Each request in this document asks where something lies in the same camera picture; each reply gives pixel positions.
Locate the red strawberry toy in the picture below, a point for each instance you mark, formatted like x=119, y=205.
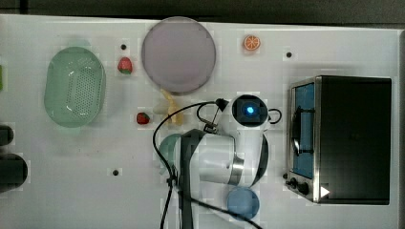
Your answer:
x=142, y=118

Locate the orange slice toy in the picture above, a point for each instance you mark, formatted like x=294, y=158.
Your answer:
x=252, y=43

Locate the large black round container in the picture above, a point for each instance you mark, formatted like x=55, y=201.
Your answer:
x=13, y=172

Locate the small black round container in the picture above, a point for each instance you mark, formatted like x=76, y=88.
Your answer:
x=6, y=135

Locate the pink strawberry toy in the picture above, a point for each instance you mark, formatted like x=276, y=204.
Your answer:
x=125, y=65

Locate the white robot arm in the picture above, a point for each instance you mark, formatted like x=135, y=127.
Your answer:
x=236, y=154

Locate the lilac round plate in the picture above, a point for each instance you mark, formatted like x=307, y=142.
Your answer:
x=178, y=54

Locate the green mug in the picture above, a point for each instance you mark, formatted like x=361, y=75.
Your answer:
x=167, y=148

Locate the silver toaster oven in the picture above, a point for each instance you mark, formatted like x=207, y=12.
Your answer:
x=340, y=139

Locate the blue cup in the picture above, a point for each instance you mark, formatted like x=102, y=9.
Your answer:
x=242, y=203

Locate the peeled banana toy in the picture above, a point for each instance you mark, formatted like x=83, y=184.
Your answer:
x=168, y=108

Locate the green perforated colander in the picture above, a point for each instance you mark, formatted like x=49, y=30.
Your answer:
x=75, y=87

